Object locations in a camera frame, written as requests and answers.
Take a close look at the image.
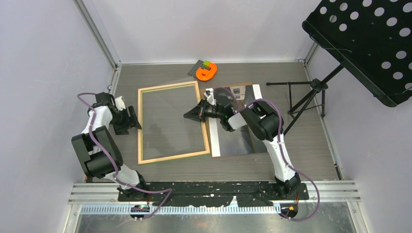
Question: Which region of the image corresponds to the wooden picture frame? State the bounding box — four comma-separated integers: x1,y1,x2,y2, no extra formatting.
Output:
137,80,211,165

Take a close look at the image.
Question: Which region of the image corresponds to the brown backing board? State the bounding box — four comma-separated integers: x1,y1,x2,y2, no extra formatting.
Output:
199,83,267,158

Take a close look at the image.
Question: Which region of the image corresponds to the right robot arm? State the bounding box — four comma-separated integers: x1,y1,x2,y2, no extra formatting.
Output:
183,97,301,199

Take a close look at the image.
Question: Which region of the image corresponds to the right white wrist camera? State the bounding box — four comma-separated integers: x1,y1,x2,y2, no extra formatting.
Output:
204,88,215,105

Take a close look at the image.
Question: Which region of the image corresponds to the orange plastic horseshoe piece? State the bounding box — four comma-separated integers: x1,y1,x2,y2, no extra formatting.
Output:
196,62,218,82

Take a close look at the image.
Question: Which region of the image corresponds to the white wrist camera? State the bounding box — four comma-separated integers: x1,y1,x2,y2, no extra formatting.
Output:
204,88,215,105
115,96,126,111

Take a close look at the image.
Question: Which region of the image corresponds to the green building brick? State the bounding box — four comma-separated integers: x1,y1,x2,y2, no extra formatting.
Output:
202,60,210,69

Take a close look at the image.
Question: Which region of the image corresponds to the landscape photo print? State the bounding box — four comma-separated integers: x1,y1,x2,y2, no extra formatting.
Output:
208,84,267,158

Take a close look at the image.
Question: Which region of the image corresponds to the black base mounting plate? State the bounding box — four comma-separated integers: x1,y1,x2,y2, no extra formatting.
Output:
117,181,309,207

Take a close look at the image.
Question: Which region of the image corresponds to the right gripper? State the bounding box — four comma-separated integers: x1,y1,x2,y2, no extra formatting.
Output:
184,99,223,123

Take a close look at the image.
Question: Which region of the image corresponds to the aluminium rail frame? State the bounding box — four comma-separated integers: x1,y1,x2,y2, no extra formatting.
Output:
63,181,369,233

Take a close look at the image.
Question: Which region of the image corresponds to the black perforated music stand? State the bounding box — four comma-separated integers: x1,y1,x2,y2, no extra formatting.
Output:
266,0,412,136

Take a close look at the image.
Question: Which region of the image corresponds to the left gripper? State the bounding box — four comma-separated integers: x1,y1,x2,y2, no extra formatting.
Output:
110,106,141,135

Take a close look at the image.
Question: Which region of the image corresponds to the grey building baseplate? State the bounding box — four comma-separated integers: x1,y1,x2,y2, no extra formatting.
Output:
188,60,205,78

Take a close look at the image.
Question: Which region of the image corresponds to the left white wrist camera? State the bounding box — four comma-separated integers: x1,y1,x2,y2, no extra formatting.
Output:
115,96,126,111

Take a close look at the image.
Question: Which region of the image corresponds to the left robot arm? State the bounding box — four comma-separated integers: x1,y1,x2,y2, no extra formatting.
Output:
71,92,149,201

